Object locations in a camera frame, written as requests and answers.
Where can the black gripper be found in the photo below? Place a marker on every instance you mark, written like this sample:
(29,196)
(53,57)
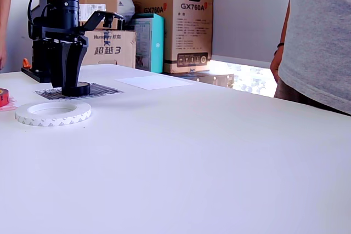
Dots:
(63,34)

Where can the black tape roll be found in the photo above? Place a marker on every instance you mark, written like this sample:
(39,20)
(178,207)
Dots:
(83,88)

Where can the white tape roll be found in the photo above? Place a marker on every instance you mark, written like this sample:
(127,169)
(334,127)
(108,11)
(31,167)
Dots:
(52,121)

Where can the red tape roll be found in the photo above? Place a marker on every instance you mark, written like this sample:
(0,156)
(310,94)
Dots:
(4,98)

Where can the bystander bare forearm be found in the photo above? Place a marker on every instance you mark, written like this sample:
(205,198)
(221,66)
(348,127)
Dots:
(4,12)

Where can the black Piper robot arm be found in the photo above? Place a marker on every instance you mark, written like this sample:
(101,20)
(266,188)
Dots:
(61,4)

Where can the person's right forearm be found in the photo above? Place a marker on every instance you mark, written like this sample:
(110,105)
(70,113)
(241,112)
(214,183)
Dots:
(285,25)

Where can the bystander hand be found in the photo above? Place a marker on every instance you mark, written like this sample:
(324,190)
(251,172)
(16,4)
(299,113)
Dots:
(2,58)

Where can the person's right hand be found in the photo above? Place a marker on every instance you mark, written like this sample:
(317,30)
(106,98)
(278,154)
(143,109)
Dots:
(275,65)

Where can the orange clamp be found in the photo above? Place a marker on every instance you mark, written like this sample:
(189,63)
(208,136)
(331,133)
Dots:
(26,62)

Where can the black scribbled paper sheet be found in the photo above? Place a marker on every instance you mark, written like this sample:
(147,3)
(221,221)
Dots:
(104,91)

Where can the Huntkey cardboard box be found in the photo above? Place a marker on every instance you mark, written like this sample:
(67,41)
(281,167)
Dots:
(115,50)

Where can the red scribbled paper sheet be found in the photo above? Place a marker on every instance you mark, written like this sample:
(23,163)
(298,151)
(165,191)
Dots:
(11,106)

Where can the grey plastic bag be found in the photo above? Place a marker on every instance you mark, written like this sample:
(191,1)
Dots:
(126,6)

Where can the blank white paper sheet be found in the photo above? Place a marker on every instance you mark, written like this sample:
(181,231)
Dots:
(155,82)

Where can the teal box with photo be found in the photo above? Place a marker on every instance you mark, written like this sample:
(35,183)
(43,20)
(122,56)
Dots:
(153,42)

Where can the large GX760A cardboard box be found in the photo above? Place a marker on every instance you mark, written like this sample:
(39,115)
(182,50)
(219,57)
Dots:
(192,25)

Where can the black wrist band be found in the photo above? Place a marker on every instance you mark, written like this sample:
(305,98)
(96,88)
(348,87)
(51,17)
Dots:
(280,45)

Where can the person in grey shirt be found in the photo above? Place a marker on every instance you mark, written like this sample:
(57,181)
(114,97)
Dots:
(321,39)

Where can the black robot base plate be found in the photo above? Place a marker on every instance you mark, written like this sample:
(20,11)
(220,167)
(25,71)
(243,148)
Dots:
(35,76)

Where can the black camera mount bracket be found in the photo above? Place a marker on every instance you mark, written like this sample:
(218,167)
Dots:
(91,21)

